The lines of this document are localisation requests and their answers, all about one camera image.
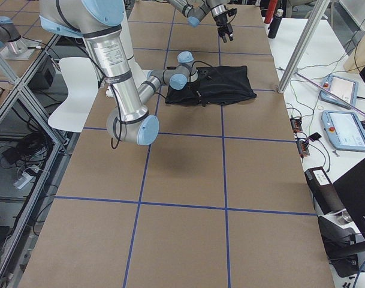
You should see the teach pendant tablet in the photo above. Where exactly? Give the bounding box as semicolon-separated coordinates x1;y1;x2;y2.
321;110;365;152
319;74;358;109

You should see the far teach pendant tablet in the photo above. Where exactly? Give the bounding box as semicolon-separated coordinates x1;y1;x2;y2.
319;74;358;109

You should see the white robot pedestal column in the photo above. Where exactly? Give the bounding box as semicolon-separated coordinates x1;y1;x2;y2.
120;16;135;62

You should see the black water bottle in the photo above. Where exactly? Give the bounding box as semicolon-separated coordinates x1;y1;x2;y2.
267;8;283;39

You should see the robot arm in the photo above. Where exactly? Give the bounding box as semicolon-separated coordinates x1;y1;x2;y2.
40;1;198;145
167;0;237;43

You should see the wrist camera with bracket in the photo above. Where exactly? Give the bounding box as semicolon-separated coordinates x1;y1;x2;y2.
197;67;213;81

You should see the aluminium frame post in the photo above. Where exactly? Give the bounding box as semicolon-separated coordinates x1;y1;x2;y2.
277;0;330;94

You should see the near teach pendant tablet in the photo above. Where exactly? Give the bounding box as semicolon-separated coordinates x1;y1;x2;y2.
321;110;365;152

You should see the black t-shirt with logo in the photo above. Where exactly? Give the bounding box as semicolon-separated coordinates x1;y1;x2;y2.
165;65;257;106

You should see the black monitor stand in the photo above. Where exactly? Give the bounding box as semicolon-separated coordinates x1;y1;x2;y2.
318;158;365;277

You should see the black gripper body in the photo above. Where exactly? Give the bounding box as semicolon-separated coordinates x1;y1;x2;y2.
189;79;203;99
213;7;237;35

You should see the black box with label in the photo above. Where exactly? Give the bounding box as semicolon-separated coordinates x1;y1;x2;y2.
304;167;345;214

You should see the white plastic chair seat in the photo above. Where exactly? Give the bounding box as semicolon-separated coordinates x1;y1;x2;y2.
48;57;98;133

